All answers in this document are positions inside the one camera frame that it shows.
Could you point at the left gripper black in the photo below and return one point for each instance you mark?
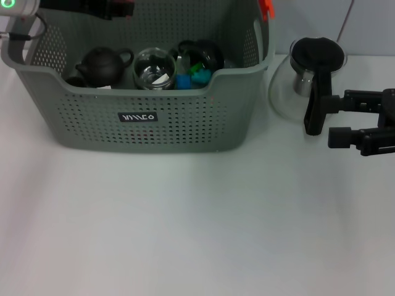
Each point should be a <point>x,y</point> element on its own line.
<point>92,7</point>

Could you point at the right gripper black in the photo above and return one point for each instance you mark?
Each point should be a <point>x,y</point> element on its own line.
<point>390,108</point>

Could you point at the glass teacup with black sleeve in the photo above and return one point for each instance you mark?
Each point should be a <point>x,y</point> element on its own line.
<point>148,64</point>
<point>213,52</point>

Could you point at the white two-stud plate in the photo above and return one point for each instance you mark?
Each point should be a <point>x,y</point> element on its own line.
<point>104,87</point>

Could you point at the blue square plate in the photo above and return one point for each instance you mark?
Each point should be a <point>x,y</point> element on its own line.
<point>184,81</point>

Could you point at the green slope block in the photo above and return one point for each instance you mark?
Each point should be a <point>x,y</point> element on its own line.
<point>196,67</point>

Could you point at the teal square plate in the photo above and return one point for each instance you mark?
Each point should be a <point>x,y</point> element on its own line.
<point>202,76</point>

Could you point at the grey perforated storage bin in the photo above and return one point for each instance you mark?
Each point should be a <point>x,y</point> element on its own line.
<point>92,129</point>

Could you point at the dark clay teapot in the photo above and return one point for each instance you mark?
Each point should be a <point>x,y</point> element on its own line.
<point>102,68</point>

